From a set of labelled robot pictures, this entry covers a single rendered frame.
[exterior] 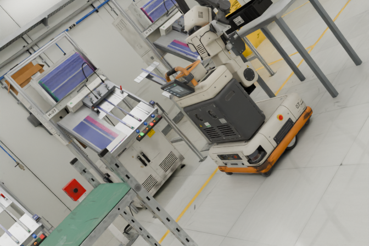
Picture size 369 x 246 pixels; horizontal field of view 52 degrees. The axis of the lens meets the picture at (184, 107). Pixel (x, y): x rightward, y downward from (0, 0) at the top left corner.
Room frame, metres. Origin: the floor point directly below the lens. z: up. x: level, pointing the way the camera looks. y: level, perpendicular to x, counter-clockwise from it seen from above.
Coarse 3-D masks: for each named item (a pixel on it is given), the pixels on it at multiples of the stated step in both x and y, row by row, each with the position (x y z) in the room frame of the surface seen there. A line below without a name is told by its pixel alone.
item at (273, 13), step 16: (288, 0) 2.93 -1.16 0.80; (272, 16) 2.83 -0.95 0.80; (240, 32) 3.32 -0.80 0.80; (288, 32) 2.77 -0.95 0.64; (336, 32) 2.94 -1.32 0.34; (304, 48) 2.79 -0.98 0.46; (352, 48) 2.95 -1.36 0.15; (288, 64) 3.57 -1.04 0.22; (320, 80) 2.80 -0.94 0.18; (272, 96) 3.38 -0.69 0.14; (336, 96) 2.77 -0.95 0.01
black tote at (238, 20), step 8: (256, 0) 2.83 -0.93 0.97; (264, 0) 2.86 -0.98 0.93; (240, 8) 3.17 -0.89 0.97; (248, 8) 2.86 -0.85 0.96; (256, 8) 2.81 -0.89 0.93; (264, 8) 2.84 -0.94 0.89; (232, 16) 3.05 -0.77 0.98; (240, 16) 2.98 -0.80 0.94; (248, 16) 2.91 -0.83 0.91; (256, 16) 2.84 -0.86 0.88; (232, 24) 3.10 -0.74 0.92; (240, 24) 3.03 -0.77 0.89
